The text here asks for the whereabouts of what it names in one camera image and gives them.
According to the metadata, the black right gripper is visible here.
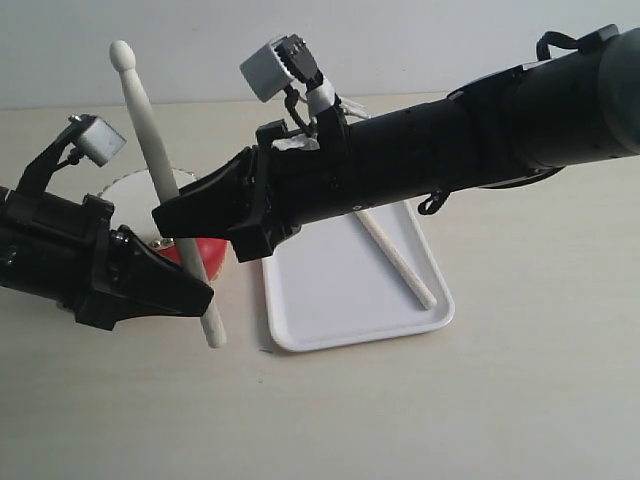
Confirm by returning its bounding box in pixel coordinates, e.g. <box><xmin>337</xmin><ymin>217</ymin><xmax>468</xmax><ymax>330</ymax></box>
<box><xmin>152</xmin><ymin>119</ymin><xmax>360</xmax><ymax>262</ymax></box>

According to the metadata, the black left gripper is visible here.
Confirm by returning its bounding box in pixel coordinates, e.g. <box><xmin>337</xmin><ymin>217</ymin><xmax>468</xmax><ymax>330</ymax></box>
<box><xmin>32</xmin><ymin>194</ymin><xmax>214</xmax><ymax>331</ymax></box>

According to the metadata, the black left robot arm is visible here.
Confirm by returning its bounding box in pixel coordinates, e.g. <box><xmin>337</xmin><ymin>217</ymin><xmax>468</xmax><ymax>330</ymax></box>
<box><xmin>1</xmin><ymin>189</ymin><xmax>214</xmax><ymax>331</ymax></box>

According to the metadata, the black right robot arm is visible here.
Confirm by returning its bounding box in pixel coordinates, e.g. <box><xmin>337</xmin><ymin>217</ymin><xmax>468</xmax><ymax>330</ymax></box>
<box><xmin>152</xmin><ymin>24</ymin><xmax>639</xmax><ymax>262</ymax></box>

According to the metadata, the red small drum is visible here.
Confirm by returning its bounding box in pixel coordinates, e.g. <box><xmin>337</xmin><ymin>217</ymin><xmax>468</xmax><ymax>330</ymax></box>
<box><xmin>98</xmin><ymin>169</ymin><xmax>228</xmax><ymax>281</ymax></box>

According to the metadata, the white plastic tray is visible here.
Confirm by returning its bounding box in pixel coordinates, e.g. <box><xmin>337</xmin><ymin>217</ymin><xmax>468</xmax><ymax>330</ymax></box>
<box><xmin>262</xmin><ymin>201</ymin><xmax>455</xmax><ymax>352</ymax></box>

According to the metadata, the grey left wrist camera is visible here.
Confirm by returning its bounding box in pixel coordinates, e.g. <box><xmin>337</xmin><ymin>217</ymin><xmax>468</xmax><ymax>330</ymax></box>
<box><xmin>69</xmin><ymin>114</ymin><xmax>126</xmax><ymax>167</ymax></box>

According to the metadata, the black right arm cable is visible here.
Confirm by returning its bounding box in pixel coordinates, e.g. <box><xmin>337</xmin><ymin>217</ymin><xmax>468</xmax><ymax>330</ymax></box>
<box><xmin>535</xmin><ymin>30</ymin><xmax>591</xmax><ymax>59</ymax></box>

